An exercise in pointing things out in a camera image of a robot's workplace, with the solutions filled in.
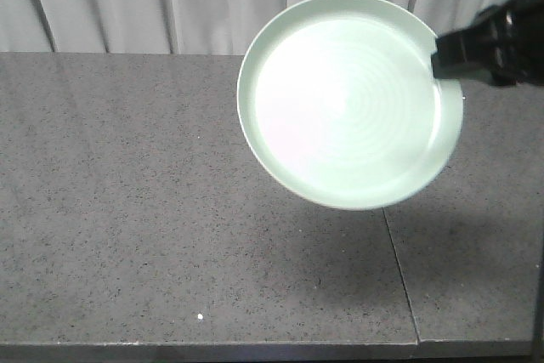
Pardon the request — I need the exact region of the mint green round plate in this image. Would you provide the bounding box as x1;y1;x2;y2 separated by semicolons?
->
236;0;464;210

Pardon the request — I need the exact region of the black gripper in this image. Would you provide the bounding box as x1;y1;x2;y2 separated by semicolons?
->
431;0;543;86

